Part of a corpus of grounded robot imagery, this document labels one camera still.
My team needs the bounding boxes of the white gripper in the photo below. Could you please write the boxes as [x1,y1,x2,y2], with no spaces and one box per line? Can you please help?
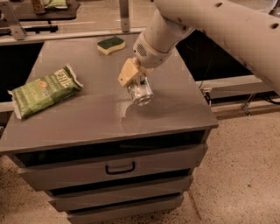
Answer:
[118,31,175,87]

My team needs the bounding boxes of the silver green 7up can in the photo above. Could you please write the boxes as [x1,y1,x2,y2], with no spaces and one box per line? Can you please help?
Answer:
[127,76,154,106]

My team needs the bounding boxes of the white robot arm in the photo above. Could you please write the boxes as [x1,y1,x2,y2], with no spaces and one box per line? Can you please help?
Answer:
[118,0,280,94]

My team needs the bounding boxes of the green yellow sponge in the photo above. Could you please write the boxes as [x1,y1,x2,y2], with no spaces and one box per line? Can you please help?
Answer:
[97,36,125,55]

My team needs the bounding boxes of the grey drawer cabinet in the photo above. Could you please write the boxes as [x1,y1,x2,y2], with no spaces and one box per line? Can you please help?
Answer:
[0,35,218,224]

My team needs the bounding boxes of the green chips bag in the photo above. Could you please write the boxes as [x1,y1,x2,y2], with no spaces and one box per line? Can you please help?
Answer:
[8,65,83,119]

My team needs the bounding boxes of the dark background table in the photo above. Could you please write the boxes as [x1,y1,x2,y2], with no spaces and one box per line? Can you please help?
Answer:
[8,0,81,33]

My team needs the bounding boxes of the black drawer handle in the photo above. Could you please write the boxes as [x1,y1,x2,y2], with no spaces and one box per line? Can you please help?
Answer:
[105,161,136,175]

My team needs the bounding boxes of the metal frame rail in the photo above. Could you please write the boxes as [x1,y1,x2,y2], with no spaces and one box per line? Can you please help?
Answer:
[0,0,154,46]

